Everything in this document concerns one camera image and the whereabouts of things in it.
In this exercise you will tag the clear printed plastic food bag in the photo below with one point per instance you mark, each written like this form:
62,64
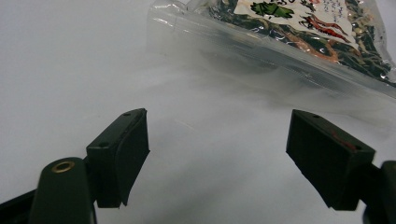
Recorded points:
280,40

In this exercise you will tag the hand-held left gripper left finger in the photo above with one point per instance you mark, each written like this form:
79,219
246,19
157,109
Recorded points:
116,155

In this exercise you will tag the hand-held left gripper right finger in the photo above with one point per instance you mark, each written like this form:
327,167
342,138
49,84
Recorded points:
327,155

